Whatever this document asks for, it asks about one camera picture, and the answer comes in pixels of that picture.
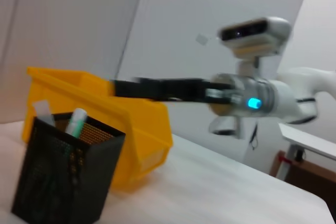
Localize thin black dangling cable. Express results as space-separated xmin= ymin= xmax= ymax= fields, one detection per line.
xmin=248 ymin=123 xmax=260 ymax=151

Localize black mesh pen holder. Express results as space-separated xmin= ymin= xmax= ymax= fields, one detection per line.
xmin=10 ymin=112 xmax=127 ymax=224

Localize brown wooden cabinet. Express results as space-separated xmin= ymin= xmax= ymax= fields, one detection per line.
xmin=270 ymin=150 xmax=336 ymax=224

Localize mint green utility knife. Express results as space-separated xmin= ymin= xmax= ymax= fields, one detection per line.
xmin=64 ymin=108 xmax=88 ymax=138

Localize grey marker pen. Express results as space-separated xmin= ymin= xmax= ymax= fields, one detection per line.
xmin=33 ymin=100 xmax=57 ymax=127

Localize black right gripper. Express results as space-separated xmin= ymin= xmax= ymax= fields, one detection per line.
xmin=110 ymin=77 xmax=235 ymax=105

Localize white side desk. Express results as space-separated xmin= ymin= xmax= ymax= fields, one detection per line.
xmin=275 ymin=123 xmax=336 ymax=182

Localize white robot head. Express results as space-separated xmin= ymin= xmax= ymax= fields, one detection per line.
xmin=217 ymin=16 xmax=292 ymax=78

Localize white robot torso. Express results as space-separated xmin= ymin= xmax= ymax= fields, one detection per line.
xmin=208 ymin=115 xmax=283 ymax=176

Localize yellow plastic bin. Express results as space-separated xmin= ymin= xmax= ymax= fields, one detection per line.
xmin=21 ymin=66 xmax=174 ymax=190

